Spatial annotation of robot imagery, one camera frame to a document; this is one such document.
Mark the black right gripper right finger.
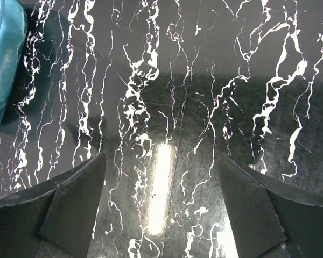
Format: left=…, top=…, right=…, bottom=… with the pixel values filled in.
left=218, top=155, right=323, bottom=257

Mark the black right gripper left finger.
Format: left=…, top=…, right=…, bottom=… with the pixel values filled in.
left=0, top=154, right=106, bottom=257

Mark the teal plastic laundry basket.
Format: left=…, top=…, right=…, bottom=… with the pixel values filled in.
left=0, top=0, right=27, bottom=123

